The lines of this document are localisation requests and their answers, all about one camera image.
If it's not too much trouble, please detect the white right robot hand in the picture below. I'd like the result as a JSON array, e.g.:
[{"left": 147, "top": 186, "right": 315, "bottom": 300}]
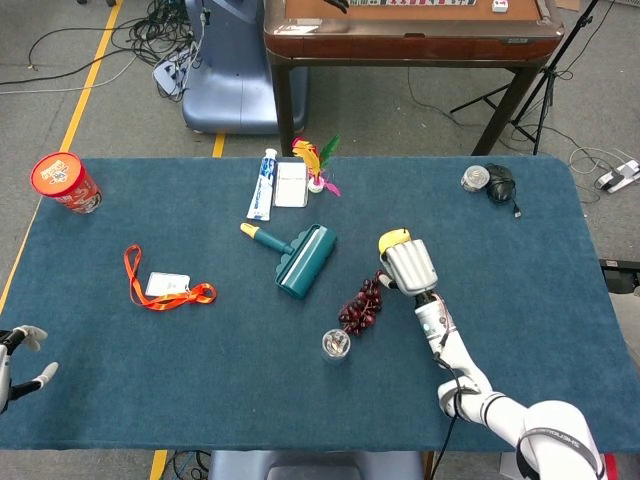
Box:
[{"left": 375, "top": 238, "right": 440, "bottom": 299}]

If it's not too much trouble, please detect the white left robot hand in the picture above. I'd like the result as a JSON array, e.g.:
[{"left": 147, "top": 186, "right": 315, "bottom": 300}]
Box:
[{"left": 0, "top": 324, "right": 60, "bottom": 414}]

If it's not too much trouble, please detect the bunch of red grapes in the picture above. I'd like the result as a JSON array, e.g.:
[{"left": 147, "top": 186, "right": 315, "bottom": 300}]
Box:
[{"left": 337, "top": 277, "right": 386, "bottom": 339}]

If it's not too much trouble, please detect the grey blue own robot base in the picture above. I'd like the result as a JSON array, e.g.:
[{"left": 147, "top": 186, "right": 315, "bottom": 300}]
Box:
[{"left": 207, "top": 449, "right": 426, "bottom": 480}]

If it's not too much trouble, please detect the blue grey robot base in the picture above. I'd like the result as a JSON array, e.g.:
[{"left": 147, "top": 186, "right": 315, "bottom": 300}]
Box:
[{"left": 181, "top": 0, "right": 309, "bottom": 136}]

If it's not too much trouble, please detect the yellow pear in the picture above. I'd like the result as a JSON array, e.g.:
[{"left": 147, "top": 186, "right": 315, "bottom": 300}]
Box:
[{"left": 377, "top": 227, "right": 412, "bottom": 255}]

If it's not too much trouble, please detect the teal lint roller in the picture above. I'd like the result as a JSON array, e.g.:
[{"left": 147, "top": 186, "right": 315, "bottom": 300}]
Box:
[{"left": 239, "top": 222, "right": 338, "bottom": 301}]

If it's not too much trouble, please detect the small glass cup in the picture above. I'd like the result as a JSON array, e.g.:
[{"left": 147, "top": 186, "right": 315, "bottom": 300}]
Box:
[{"left": 321, "top": 328, "right": 352, "bottom": 365}]

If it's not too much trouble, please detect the black computer mouse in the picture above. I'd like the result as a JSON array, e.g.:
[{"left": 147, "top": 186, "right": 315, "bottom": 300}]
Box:
[{"left": 485, "top": 163, "right": 517, "bottom": 204}]

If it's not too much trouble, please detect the colourful feather shuttlecock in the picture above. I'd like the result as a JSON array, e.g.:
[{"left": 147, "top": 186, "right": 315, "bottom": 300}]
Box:
[{"left": 291, "top": 133, "right": 343, "bottom": 198}]

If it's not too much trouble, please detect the flat rectangular ink pad case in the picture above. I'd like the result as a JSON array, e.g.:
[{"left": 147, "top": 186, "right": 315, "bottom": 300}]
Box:
[{"left": 272, "top": 160, "right": 309, "bottom": 209}]

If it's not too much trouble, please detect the white badge card holder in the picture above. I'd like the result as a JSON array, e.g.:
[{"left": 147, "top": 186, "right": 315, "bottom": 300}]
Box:
[{"left": 145, "top": 271, "right": 192, "bottom": 297}]

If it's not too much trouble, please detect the red instant noodle cup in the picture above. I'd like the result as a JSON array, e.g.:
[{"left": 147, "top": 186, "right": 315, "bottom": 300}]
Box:
[{"left": 29, "top": 151, "right": 104, "bottom": 215}]

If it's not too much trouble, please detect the white blue toothpaste tube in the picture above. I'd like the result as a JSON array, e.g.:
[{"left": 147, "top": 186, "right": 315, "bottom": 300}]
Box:
[{"left": 245, "top": 147, "right": 279, "bottom": 222}]

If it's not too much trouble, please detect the blue felt table cloth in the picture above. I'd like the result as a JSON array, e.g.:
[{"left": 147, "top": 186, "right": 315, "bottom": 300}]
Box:
[{"left": 0, "top": 155, "right": 632, "bottom": 454}]

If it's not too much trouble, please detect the brown wooden mahjong table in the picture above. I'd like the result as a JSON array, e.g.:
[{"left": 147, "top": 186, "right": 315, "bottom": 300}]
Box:
[{"left": 263, "top": 0, "right": 566, "bottom": 157}]

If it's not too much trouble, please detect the black tripod stand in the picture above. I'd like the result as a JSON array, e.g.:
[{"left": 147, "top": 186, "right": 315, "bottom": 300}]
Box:
[{"left": 449, "top": 0, "right": 601, "bottom": 156}]

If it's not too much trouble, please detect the white floor power strip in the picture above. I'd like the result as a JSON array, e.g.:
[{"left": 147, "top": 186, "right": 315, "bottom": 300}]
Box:
[{"left": 152, "top": 47, "right": 194, "bottom": 96}]

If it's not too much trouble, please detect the orange lanyard strap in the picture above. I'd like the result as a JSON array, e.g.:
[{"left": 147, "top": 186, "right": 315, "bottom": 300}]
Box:
[{"left": 123, "top": 244, "right": 219, "bottom": 309}]

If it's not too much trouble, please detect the black bracket beside table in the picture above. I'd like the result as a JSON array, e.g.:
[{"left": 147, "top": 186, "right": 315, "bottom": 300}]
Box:
[{"left": 599, "top": 258, "right": 640, "bottom": 295}]

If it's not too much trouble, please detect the black floor cable bundle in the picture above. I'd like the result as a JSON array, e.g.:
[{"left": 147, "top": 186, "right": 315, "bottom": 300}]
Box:
[{"left": 127, "top": 0, "right": 201, "bottom": 66}]

